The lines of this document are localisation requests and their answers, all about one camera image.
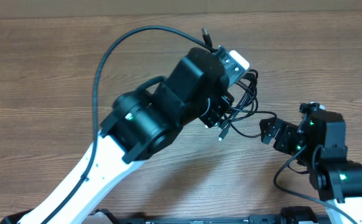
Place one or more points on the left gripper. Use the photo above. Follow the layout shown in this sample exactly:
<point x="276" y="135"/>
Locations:
<point x="219" y="106"/>

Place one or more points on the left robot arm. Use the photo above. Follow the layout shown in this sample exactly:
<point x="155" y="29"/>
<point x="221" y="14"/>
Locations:
<point x="141" y="123"/>

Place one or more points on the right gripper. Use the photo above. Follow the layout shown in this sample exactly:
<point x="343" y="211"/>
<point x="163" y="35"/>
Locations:
<point x="286" y="132"/>

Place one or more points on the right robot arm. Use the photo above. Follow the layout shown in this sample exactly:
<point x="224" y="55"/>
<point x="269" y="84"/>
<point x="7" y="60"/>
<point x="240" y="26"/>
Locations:
<point x="318" y="144"/>

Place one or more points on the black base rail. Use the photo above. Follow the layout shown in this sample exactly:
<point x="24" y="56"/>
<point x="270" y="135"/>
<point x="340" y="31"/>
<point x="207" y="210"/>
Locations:
<point x="287" y="215"/>

